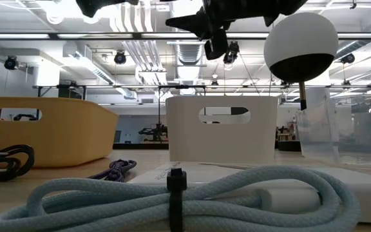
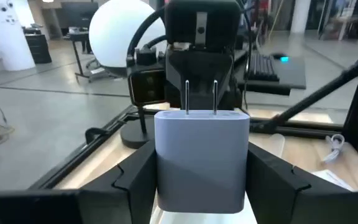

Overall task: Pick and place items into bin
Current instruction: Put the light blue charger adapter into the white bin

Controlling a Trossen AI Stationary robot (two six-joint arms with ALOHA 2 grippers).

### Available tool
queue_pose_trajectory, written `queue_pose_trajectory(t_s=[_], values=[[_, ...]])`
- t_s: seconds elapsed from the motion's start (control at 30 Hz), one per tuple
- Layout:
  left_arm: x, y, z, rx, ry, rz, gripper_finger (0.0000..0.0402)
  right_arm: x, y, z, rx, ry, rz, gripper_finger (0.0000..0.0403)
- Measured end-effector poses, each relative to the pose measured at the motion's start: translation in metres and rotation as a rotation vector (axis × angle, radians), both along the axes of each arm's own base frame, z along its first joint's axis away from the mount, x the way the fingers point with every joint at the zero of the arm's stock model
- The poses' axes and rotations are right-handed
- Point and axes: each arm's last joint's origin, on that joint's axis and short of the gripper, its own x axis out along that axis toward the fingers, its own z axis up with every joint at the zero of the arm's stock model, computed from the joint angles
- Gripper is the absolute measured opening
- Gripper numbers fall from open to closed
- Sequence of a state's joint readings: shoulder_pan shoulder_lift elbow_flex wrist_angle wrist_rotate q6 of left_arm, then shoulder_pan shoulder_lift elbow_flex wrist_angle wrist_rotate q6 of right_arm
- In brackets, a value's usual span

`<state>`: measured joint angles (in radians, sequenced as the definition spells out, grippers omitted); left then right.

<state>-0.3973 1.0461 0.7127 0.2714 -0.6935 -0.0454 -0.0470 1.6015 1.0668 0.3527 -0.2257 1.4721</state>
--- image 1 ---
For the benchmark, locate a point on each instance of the white charger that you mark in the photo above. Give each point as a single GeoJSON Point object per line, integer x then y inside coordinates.
{"type": "Point", "coordinates": [288, 199]}

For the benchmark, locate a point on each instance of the white globe lamp black base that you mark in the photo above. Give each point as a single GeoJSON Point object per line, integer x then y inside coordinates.
{"type": "Point", "coordinates": [301, 42]}

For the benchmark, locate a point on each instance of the black overhead rail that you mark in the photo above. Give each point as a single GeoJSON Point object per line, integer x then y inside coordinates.
{"type": "Point", "coordinates": [76, 35]}

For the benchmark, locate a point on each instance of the white plastic bin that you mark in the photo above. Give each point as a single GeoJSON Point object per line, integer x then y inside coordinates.
{"type": "Point", "coordinates": [221, 141]}

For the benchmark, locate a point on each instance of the yellow plastic bin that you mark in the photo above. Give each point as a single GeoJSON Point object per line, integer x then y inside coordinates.
{"type": "Point", "coordinates": [63, 138]}

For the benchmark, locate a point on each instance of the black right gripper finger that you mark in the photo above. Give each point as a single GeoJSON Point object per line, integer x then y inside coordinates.
{"type": "Point", "coordinates": [195, 24]}

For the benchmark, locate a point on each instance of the black hanging reel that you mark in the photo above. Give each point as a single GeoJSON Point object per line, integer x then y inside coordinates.
{"type": "Point", "coordinates": [348, 58]}
{"type": "Point", "coordinates": [231, 53]}
{"type": "Point", "coordinates": [120, 58]}
{"type": "Point", "coordinates": [11, 62]}

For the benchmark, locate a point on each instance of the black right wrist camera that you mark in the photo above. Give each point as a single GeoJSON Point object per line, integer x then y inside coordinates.
{"type": "Point", "coordinates": [217, 45]}

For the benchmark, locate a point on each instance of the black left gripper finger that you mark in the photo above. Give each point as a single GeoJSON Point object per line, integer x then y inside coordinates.
{"type": "Point", "coordinates": [98, 4]}

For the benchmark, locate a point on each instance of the background robot station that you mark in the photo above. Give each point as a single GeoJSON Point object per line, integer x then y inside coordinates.
{"type": "Point", "coordinates": [155, 132]}

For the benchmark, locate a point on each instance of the clear plastic bag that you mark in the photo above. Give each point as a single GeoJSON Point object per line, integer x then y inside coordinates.
{"type": "Point", "coordinates": [343, 138]}

